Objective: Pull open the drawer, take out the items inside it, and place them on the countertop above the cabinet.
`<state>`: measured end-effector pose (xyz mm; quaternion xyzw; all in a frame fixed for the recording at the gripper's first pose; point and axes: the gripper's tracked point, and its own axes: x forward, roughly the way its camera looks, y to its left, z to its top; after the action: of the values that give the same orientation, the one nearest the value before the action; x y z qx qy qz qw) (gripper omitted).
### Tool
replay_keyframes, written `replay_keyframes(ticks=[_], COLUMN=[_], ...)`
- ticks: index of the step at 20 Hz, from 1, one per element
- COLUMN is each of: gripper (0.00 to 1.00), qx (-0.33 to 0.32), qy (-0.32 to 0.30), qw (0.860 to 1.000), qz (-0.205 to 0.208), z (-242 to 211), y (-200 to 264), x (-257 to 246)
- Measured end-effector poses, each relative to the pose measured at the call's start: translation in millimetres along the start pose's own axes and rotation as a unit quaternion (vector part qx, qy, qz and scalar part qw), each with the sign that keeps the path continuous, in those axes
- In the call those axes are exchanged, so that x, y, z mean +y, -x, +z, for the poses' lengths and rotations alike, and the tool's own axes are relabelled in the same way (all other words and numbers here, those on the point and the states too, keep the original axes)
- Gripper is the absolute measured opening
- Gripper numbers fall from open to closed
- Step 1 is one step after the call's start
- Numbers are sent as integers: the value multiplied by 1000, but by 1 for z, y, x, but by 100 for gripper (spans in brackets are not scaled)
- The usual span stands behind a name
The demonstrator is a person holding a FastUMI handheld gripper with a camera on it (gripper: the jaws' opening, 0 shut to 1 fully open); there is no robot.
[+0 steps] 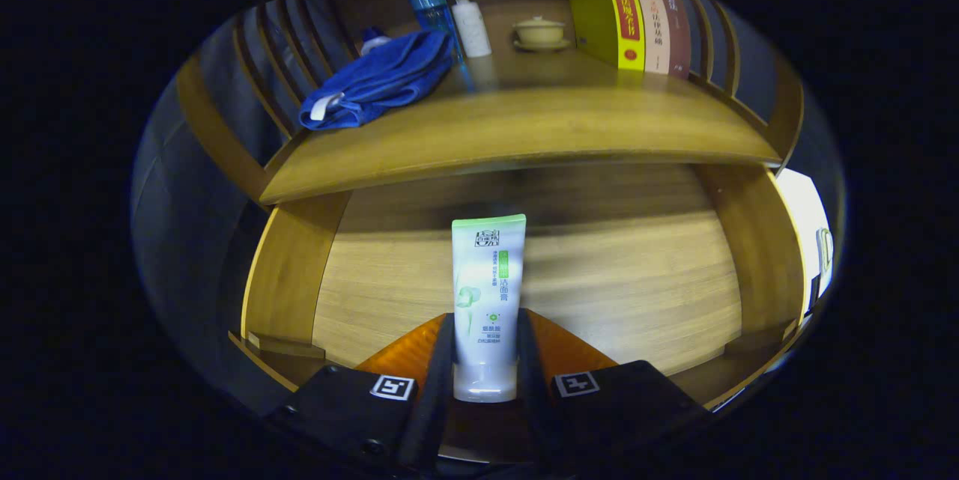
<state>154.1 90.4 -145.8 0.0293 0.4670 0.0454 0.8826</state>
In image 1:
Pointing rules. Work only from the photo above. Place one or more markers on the white green cleanser tube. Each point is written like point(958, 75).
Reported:
point(487, 278)

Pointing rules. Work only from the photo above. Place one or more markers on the wooden countertop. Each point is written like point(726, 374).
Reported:
point(524, 120)

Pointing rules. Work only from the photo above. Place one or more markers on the blue glass bottle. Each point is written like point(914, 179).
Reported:
point(431, 12)

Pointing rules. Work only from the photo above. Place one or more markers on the blue folded towel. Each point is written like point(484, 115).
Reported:
point(382, 76)

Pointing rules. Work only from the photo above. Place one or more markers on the white pump bottle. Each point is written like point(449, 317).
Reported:
point(470, 27)

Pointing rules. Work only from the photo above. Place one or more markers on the yellow book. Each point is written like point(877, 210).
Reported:
point(596, 8)

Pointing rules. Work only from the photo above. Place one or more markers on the white drawer unit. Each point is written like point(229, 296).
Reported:
point(798, 218)

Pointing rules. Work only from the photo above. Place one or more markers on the beige book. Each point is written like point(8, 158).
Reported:
point(652, 23)

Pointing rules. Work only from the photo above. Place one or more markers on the wooden cabinet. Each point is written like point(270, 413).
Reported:
point(217, 135)

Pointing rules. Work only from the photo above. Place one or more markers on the small white bottle blue cap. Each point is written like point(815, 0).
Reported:
point(372, 42)

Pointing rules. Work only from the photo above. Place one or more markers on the brown book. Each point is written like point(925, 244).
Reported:
point(678, 31)

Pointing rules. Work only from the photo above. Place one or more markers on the wooden drawer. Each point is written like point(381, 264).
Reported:
point(599, 278)

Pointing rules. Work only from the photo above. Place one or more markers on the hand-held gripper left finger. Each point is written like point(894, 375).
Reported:
point(352, 405)

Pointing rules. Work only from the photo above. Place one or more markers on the beige lidded teacup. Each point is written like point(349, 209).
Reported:
point(539, 32)

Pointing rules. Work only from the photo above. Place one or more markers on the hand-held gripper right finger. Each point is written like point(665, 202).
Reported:
point(622, 405)

